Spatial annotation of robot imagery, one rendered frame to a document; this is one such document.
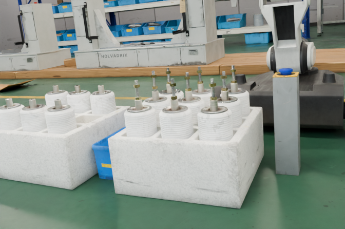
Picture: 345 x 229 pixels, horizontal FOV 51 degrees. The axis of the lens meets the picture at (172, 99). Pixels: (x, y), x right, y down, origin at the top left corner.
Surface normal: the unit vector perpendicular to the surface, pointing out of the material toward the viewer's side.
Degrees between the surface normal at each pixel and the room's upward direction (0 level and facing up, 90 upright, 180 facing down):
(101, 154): 92
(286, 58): 106
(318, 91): 45
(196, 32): 90
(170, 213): 0
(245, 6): 90
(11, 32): 90
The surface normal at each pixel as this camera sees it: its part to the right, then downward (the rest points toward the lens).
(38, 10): 0.90, 0.01
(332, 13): -0.42, 0.24
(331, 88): -0.36, -0.51
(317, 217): -0.09, -0.97
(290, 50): -0.32, 0.69
